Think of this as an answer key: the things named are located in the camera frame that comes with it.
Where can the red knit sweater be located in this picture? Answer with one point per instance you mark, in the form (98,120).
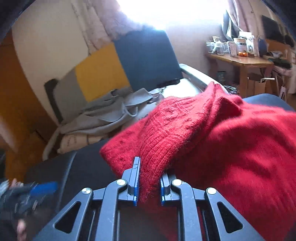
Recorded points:
(246,151)

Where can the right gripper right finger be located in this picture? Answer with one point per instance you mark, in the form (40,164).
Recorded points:
(167,194)

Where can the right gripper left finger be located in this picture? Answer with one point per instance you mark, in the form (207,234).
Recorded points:
(131,176)

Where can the colour block sofa cushion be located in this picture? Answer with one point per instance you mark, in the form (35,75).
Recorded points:
(140,59)

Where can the grey hoodie garment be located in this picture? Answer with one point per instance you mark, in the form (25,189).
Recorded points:
(105,114)

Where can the cream patterned pillow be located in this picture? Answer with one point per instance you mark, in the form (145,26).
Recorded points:
(71,142)

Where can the brown paper bag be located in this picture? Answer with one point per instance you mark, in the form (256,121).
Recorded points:
(256,87)

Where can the wooden side desk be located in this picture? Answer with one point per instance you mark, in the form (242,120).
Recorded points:
(244,63)

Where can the black monitor screen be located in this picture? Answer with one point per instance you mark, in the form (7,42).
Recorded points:
(272,30)

